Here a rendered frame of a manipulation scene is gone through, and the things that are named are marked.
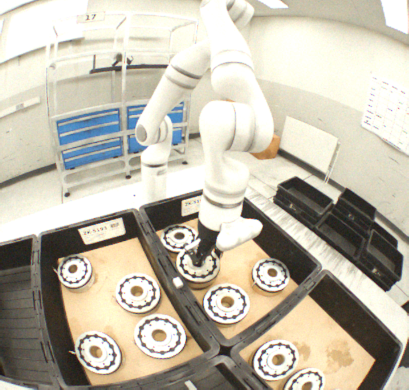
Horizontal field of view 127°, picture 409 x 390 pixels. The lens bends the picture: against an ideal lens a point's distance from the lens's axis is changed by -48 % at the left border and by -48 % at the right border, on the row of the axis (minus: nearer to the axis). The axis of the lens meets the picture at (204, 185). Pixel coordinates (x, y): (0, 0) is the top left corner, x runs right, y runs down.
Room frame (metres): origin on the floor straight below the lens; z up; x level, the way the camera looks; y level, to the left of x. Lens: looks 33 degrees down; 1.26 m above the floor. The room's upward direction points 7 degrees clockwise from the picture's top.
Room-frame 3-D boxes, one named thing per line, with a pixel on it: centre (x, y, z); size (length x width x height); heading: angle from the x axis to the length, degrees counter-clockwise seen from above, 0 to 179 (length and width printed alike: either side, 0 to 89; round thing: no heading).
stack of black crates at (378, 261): (0.46, -1.26, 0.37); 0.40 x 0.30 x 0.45; 39
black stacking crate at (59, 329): (0.12, 0.18, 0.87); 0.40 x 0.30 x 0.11; 36
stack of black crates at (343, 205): (1.02, -1.32, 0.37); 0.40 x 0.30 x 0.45; 39
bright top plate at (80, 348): (-0.01, 0.17, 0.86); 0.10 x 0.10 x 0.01
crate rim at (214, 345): (0.12, 0.18, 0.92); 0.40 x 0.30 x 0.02; 36
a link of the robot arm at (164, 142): (0.57, 0.18, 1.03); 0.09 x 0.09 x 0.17; 59
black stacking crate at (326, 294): (-0.04, -0.30, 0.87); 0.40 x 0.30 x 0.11; 36
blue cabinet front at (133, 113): (2.16, 0.64, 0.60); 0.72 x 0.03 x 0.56; 129
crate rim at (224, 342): (0.29, -0.07, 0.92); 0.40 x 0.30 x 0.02; 36
